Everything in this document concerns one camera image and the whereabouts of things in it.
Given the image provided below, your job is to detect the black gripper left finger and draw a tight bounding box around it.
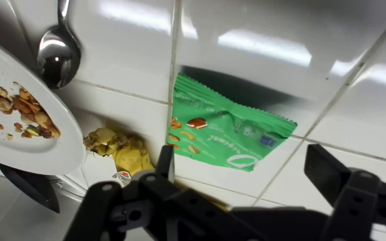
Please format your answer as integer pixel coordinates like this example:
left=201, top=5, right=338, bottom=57
left=156, top=144, right=174, bottom=178

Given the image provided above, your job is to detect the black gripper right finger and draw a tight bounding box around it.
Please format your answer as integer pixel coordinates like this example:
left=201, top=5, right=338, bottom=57
left=303, top=144, right=350, bottom=206

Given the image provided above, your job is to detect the yellow banana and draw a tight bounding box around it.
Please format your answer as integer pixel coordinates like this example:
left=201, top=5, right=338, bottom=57
left=83, top=127, right=154, bottom=175

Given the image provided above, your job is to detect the green snack packet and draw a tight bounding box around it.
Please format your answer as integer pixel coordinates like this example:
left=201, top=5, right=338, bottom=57
left=166, top=73, right=298, bottom=171

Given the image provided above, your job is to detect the white plate with nuts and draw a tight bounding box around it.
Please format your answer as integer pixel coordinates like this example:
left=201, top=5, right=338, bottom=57
left=0, top=47, right=86, bottom=175

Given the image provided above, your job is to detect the silver spoon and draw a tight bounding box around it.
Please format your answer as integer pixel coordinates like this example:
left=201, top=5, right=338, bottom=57
left=36, top=0, right=82, bottom=88

